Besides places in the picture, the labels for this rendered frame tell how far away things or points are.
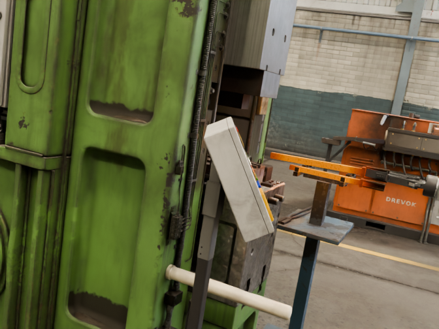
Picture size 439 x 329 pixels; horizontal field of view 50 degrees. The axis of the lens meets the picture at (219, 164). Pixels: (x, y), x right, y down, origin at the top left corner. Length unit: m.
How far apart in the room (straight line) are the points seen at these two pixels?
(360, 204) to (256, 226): 4.27
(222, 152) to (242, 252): 0.74
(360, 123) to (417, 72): 4.19
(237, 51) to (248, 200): 0.73
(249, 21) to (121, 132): 0.59
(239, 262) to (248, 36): 0.83
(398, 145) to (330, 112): 4.36
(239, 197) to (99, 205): 0.78
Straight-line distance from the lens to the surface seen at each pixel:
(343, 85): 9.39
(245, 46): 1.72
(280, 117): 9.56
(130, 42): 1.71
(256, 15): 1.72
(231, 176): 1.13
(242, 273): 1.82
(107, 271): 1.85
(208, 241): 1.34
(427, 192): 1.74
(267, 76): 1.78
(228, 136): 1.11
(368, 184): 2.12
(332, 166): 1.78
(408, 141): 5.16
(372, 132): 5.31
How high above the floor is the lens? 1.29
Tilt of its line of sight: 10 degrees down
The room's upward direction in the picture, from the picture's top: 9 degrees clockwise
